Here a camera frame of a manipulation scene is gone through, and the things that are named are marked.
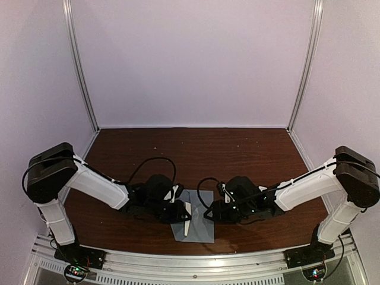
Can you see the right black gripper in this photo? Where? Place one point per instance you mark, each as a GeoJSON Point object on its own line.
{"type": "Point", "coordinates": [219, 214]}

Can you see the aluminium frame post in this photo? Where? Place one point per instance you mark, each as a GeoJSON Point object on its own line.
{"type": "Point", "coordinates": [78, 67]}
{"type": "Point", "coordinates": [316, 23]}

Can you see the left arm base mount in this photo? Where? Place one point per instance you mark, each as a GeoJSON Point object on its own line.
{"type": "Point", "coordinates": [80, 260]}

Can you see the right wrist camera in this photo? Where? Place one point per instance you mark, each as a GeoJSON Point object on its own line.
{"type": "Point", "coordinates": [221, 187]}

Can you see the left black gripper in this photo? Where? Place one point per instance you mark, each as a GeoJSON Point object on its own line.
{"type": "Point", "coordinates": [179, 211]}

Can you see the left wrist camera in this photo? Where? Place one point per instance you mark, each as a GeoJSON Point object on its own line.
{"type": "Point", "coordinates": [174, 193]}

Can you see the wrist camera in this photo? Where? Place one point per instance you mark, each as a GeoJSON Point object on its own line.
{"type": "Point", "coordinates": [221, 187]}
{"type": "Point", "coordinates": [174, 193]}

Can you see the grey-blue envelope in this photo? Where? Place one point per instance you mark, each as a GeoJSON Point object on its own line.
{"type": "Point", "coordinates": [200, 229]}

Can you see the right aluminium frame post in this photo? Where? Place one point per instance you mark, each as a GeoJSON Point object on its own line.
{"type": "Point", "coordinates": [316, 23]}

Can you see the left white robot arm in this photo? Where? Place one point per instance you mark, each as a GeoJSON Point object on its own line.
{"type": "Point", "coordinates": [59, 168]}

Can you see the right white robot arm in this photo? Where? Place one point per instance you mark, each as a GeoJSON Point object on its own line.
{"type": "Point", "coordinates": [348, 172]}

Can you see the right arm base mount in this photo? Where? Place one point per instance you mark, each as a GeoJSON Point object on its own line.
{"type": "Point", "coordinates": [311, 259]}

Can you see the front aluminium rail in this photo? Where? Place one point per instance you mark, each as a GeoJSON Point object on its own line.
{"type": "Point", "coordinates": [263, 267]}

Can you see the ornate bordered paper sheet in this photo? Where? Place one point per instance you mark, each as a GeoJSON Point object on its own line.
{"type": "Point", "coordinates": [187, 218]}

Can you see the left aluminium frame post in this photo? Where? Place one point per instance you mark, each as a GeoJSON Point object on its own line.
{"type": "Point", "coordinates": [78, 67]}

